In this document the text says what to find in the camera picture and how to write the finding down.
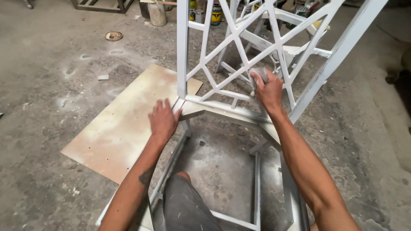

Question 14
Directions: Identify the brown plywood board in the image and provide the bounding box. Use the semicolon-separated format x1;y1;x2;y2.
61;64;204;185

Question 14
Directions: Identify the person's grey shorts leg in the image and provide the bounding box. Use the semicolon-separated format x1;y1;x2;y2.
162;172;223;231

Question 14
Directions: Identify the green label can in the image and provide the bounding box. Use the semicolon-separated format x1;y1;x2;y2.
286;5;310;30

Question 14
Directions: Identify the dusty grey cylinder container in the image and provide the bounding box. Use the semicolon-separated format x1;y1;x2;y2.
148;0;167;27

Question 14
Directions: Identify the white lattice chair frame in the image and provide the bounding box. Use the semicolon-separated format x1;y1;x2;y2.
96;0;389;231

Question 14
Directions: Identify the grey sandpaper piece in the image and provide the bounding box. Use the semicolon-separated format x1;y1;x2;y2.
249;67;268;97

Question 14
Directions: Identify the yellow label paint can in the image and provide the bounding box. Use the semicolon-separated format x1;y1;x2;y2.
211;0;223;26

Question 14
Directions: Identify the person's right hand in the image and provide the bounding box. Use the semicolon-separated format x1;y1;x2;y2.
250;69;284;111

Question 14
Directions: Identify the person's left hand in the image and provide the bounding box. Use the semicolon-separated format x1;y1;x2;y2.
148;98;182;138

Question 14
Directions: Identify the dark wooden frame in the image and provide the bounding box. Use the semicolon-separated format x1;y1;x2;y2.
71;0;135;14

